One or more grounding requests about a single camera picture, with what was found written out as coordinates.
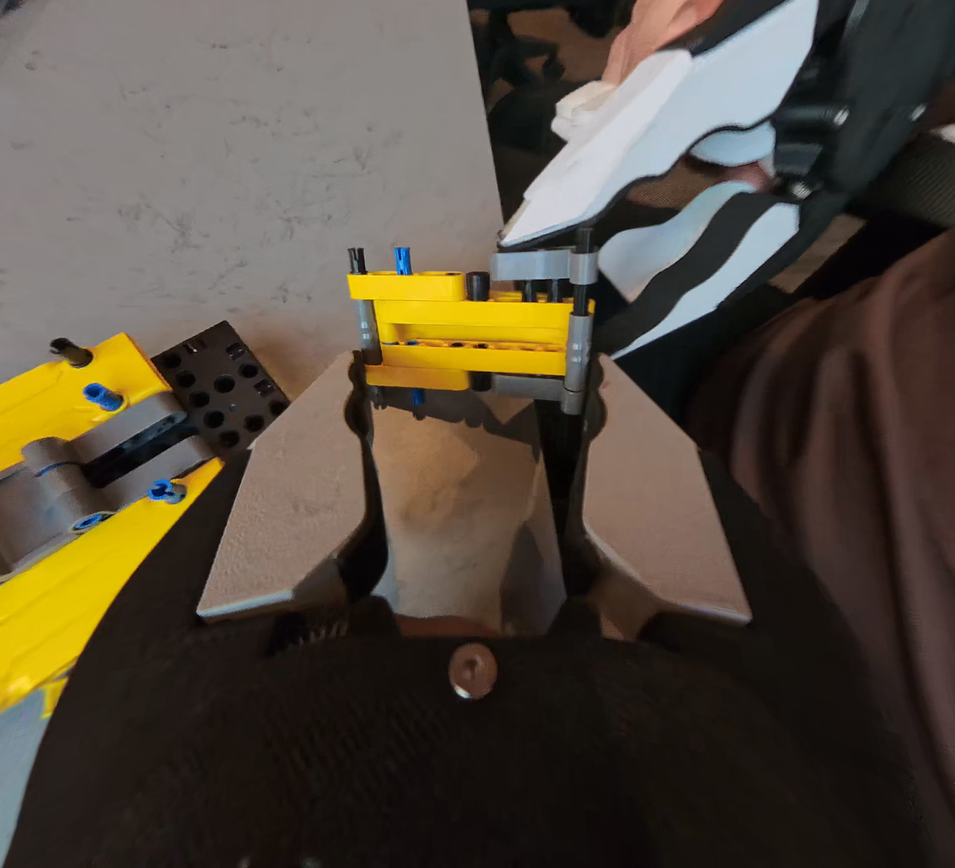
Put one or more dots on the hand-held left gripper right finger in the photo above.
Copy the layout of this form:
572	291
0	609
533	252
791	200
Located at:
664	510

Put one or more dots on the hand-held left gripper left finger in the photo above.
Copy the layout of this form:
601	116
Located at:
291	510

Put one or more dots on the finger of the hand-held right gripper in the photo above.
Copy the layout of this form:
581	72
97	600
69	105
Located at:
672	107
657	249

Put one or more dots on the yellow brick panel piece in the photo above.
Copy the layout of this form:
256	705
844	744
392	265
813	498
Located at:
448	338

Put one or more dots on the yellow black brick vehicle model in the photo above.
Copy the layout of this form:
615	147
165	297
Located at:
60	510

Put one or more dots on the grey desk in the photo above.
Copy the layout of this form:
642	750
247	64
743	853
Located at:
224	137

